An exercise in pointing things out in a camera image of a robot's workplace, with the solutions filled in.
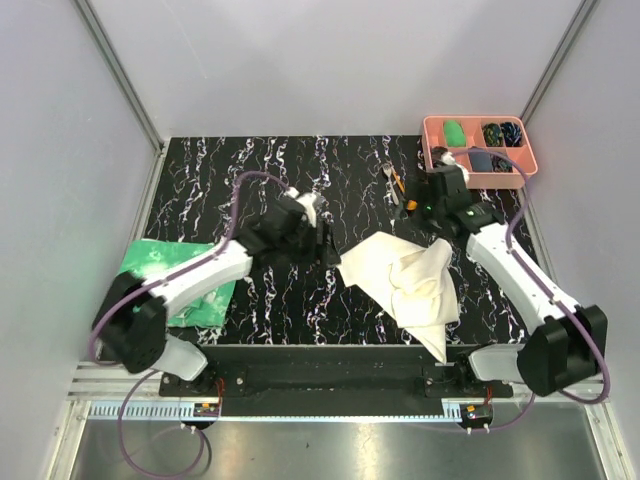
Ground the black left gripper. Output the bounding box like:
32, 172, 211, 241
278, 221, 340, 269

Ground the white cloth napkin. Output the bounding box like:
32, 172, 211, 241
338, 232, 459, 363

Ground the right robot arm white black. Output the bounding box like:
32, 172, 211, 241
404, 166, 610, 401

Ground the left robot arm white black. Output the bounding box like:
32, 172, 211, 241
93, 190, 339, 396

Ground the orange plastic spoon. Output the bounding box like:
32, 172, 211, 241
391, 168, 417, 212

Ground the dark brown rolled cloth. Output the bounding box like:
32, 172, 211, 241
430, 146, 448, 162

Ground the blue grey rolled cloth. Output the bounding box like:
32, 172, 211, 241
468, 147, 492, 173

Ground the silver metal fork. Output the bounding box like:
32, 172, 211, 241
382, 163, 401, 206

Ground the dark teal patterned roll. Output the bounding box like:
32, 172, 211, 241
491, 152, 513, 173

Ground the green rolled cloth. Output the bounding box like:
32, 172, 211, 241
443, 119, 466, 148

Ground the dark green patterned roll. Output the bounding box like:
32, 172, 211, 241
482, 122, 504, 147

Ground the pink compartment tray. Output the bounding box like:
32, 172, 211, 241
422, 115, 538, 190

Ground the dark blue patterned roll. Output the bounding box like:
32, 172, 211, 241
500, 122, 523, 148

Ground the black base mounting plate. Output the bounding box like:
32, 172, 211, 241
159, 345, 513, 421

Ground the black marble pattern mat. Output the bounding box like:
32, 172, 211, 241
140, 135, 566, 347

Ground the green white patterned cloth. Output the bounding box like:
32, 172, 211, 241
119, 239, 236, 329

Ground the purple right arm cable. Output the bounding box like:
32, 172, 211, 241
439, 147, 612, 434

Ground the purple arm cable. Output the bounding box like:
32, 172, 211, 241
439, 147, 612, 434
87, 170, 296, 477

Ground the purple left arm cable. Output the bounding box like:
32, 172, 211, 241
87, 170, 296, 477

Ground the right aluminium frame post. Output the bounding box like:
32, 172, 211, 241
520, 0, 600, 124

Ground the aluminium frame post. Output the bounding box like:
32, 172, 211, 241
71, 0, 165, 153
520, 0, 600, 124

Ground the left aluminium frame post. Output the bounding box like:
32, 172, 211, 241
71, 0, 165, 153

